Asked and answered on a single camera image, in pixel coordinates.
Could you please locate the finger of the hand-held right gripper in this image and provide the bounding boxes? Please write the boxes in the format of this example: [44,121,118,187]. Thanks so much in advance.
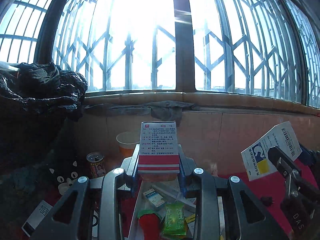
[267,146,320,199]
[296,144,320,167]

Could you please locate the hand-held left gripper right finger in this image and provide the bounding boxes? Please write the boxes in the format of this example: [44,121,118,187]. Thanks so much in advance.
[177,144,288,240]

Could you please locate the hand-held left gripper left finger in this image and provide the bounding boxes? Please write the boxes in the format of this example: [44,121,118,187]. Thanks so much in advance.
[30,144,140,240]

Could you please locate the white tray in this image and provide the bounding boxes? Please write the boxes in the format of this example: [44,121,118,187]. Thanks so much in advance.
[127,177,225,240]

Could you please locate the blue white yellow medicine box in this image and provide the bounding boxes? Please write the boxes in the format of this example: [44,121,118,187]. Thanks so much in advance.
[240,121,302,182]

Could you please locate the red white medicine box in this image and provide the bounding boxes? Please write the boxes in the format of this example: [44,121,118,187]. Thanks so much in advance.
[137,121,181,175]

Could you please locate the long white box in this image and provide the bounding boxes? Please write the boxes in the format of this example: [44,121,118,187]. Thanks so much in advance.
[151,184,197,212]

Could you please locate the small blue white box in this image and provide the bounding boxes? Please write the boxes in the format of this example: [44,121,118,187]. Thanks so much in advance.
[142,189,166,208]

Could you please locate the small black plug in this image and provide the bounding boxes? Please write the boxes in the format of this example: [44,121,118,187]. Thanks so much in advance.
[260,196,275,207]

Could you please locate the green snack packet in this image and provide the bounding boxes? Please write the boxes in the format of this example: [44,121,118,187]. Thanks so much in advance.
[162,202,188,236]

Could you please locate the orange paper cup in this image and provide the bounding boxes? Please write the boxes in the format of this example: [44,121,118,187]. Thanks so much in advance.
[116,132,139,158]

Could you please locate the printed drink can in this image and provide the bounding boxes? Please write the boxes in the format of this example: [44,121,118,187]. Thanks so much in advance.
[86,152,105,179]

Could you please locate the red strawberry toy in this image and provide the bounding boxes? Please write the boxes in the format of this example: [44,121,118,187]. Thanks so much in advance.
[137,209,160,240]

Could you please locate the black cat print cloth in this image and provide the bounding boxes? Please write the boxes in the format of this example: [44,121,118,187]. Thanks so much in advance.
[45,160,80,195]

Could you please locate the grey cloth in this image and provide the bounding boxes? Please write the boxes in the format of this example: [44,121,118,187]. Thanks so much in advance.
[84,100,200,123]

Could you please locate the black and white flat box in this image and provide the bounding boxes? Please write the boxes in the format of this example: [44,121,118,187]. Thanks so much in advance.
[21,200,53,237]

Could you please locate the black plastic bag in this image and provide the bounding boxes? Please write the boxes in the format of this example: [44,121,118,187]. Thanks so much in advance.
[0,62,88,165]

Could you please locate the window with metal grille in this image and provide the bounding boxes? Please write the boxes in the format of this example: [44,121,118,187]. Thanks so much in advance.
[0,0,320,108]

